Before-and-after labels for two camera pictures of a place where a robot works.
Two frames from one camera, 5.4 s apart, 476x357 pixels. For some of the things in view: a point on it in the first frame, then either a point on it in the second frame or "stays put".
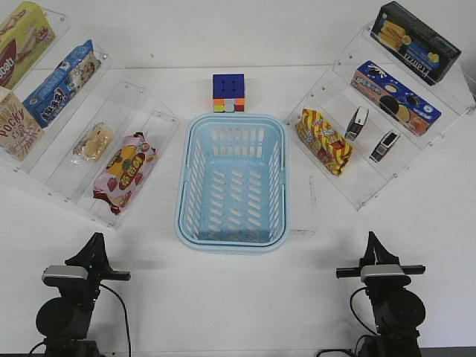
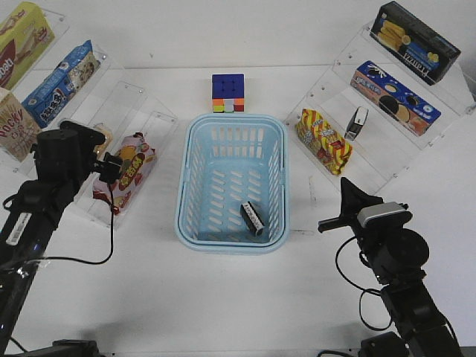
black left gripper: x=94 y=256 to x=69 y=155
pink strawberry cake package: x=124 y=172 stays put
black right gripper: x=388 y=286 to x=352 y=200
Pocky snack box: x=19 y=131 stays put
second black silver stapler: x=356 y=123 stays put
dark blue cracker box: x=413 y=43 stays put
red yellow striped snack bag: x=319 y=136 stays put
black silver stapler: x=387 y=141 to x=251 y=218
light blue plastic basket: x=233 y=192 stays put
